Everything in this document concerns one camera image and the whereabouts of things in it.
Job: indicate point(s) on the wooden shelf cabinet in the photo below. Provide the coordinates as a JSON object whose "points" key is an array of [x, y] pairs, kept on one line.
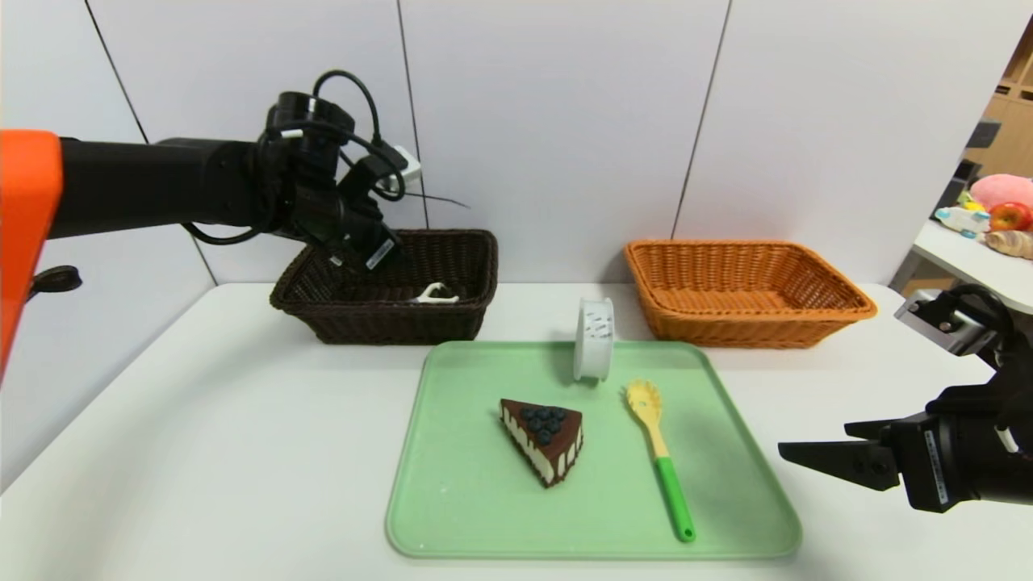
{"points": [[1009, 133]]}

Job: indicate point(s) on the red apple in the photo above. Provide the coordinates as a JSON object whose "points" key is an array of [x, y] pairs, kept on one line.
{"points": [[1010, 217]]}

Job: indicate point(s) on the brown bread loaf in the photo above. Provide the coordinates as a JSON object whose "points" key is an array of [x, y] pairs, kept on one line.
{"points": [[1013, 243]]}

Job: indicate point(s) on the orange wicker basket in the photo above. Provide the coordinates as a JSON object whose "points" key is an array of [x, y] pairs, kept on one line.
{"points": [[726, 323]]}

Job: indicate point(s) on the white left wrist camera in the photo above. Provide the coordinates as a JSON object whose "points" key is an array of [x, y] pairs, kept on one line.
{"points": [[406, 167]]}

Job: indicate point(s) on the pink plush toy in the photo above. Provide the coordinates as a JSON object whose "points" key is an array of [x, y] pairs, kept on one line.
{"points": [[1002, 190]]}

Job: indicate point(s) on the chocolate blueberry cake slice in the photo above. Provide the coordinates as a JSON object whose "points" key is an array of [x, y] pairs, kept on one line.
{"points": [[549, 444]]}

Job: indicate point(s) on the black and orange left arm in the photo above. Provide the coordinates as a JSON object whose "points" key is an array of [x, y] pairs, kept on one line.
{"points": [[161, 184]]}

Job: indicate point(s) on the light green plastic tray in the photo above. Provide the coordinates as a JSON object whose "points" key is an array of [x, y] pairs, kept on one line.
{"points": [[597, 508]]}

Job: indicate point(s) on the dark brown wicker basket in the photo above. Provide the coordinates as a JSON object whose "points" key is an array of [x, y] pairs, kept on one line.
{"points": [[379, 323]]}

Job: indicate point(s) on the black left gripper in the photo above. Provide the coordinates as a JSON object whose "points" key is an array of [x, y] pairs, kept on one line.
{"points": [[373, 252]]}

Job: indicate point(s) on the white side table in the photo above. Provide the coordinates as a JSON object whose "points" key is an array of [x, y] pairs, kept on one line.
{"points": [[960, 258]]}

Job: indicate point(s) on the thin black zip tie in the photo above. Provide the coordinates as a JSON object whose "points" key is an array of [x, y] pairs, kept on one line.
{"points": [[440, 198]]}

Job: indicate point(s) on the white unicorn toy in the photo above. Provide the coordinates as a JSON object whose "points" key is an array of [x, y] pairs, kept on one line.
{"points": [[962, 220]]}

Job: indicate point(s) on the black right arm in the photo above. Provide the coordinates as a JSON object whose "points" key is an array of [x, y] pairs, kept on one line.
{"points": [[1018, 379]]}

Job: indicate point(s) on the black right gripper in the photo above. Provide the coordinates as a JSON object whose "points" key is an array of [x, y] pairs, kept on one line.
{"points": [[924, 466]]}

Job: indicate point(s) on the black office chair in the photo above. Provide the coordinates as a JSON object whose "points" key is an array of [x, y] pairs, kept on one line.
{"points": [[966, 171]]}

